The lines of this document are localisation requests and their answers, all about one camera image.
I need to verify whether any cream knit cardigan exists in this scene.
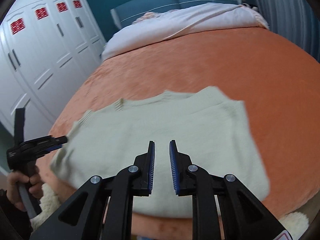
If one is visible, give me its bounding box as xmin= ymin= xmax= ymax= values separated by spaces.
xmin=50 ymin=87 xmax=270 ymax=218

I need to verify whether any person left hand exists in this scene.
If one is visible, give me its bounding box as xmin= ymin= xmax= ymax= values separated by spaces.
xmin=7 ymin=166 xmax=43 ymax=211

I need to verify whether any white fluffy rug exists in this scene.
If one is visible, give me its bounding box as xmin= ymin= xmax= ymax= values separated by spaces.
xmin=30 ymin=183 xmax=61 ymax=231

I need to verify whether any white wardrobe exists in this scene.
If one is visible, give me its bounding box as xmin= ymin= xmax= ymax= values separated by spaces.
xmin=1 ymin=0 xmax=105 ymax=140

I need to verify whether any pink white duvet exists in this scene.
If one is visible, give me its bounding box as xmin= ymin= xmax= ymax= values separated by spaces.
xmin=101 ymin=3 xmax=269 ymax=61

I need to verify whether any grey blue curtain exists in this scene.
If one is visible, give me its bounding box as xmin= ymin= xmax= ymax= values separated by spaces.
xmin=256 ymin=0 xmax=319 ymax=61

